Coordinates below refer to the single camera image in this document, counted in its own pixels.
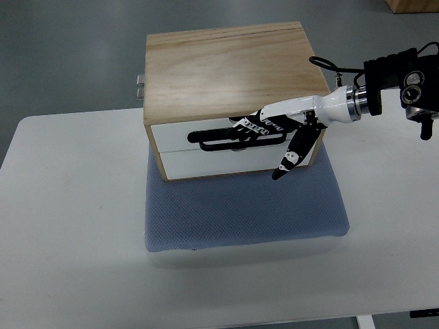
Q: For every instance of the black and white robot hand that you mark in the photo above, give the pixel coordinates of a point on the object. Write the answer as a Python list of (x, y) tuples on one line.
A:
[(306, 117)]

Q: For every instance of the white drawer black handle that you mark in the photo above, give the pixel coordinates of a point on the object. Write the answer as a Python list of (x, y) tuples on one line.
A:
[(208, 135)]

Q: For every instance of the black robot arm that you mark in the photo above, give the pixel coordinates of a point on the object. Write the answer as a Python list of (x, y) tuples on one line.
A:
[(415, 76)]

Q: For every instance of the wooden drawer cabinet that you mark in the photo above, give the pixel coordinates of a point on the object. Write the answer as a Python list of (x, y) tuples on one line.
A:
[(225, 72)]

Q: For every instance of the white lower drawer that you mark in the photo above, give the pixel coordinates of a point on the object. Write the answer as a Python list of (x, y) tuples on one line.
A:
[(195, 163)]

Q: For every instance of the blue-grey mesh mat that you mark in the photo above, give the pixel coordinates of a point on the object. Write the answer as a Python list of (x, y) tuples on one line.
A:
[(243, 209)]

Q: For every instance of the cardboard box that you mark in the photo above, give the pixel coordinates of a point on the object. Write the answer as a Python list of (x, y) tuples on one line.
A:
[(413, 6)]

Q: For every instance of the grey metal clamp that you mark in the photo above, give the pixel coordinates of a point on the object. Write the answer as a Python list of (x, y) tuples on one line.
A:
[(140, 87)]

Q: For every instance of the white table leg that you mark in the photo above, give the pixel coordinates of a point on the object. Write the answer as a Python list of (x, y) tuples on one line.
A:
[(365, 322)]

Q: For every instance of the black table control panel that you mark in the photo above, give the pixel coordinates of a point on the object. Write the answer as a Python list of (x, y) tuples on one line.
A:
[(434, 312)]

